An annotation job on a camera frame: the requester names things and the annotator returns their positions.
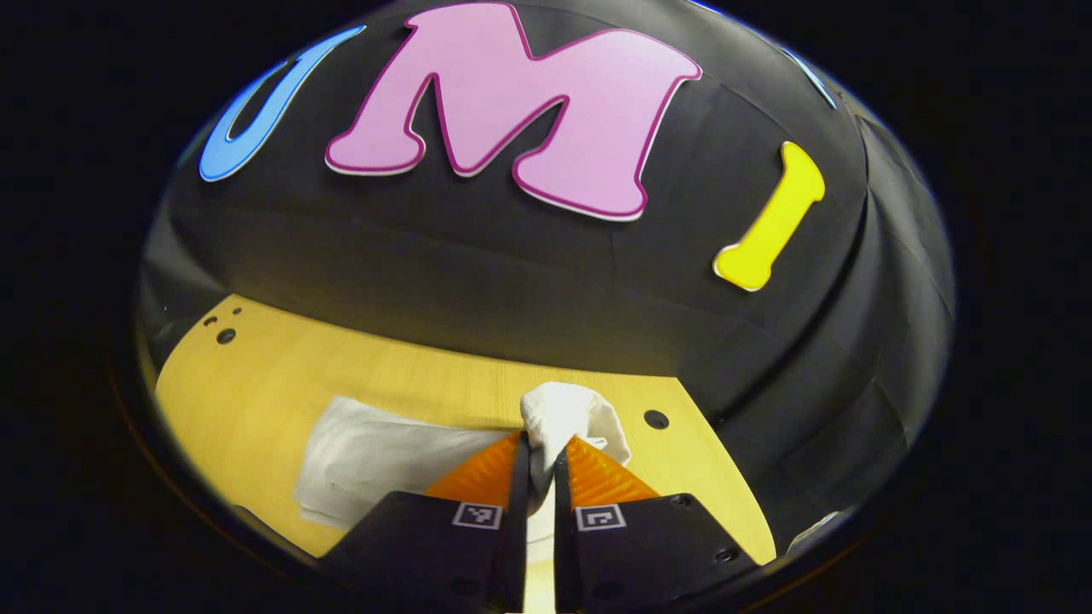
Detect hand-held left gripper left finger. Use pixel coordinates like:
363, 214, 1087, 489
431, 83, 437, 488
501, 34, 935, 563
320, 431, 532, 614

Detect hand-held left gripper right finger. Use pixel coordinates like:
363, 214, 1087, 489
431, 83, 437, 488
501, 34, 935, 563
552, 434, 761, 614

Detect white jeans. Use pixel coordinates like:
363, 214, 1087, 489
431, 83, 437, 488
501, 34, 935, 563
293, 381, 633, 548

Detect black backdrop cloth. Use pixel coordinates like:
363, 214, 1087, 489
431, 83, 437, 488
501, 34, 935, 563
135, 0, 957, 551

